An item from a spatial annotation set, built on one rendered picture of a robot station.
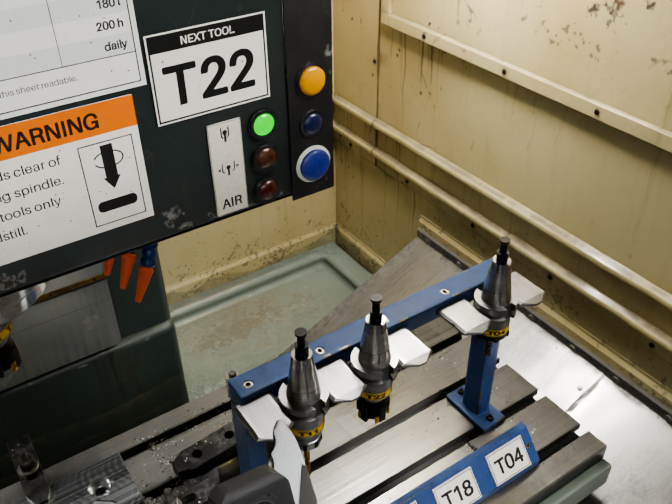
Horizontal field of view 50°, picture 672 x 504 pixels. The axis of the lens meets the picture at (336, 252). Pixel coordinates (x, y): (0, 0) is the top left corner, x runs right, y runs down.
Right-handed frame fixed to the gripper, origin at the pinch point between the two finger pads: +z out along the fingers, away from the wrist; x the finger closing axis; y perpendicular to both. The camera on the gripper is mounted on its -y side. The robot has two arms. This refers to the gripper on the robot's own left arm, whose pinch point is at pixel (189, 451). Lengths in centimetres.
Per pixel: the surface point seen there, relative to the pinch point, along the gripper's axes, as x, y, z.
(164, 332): 17, 58, 80
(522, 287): 58, 23, 22
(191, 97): 8.3, -22.2, 13.4
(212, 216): 8.8, -11.0, 13.6
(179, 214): 5.9, -12.3, 13.4
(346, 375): 26.3, 23.4, 20.3
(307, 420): 18.6, 24.2, 16.8
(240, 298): 47, 86, 114
